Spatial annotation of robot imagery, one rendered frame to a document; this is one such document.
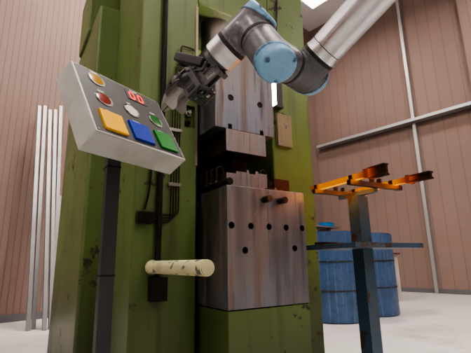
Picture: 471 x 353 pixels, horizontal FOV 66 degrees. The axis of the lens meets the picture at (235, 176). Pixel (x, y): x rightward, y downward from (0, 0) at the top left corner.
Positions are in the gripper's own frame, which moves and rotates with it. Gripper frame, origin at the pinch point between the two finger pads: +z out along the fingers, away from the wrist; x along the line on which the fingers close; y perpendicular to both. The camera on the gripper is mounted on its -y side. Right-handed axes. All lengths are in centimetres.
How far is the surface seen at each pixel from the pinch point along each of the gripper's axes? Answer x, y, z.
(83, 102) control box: -16.6, -5.0, 12.2
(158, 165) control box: 9.8, 6.2, 16.5
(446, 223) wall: 710, 5, -40
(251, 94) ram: 58, -26, -10
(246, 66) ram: 56, -37, -16
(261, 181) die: 61, 9, 8
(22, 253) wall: 169, -168, 352
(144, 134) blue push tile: 0.3, 1.7, 10.4
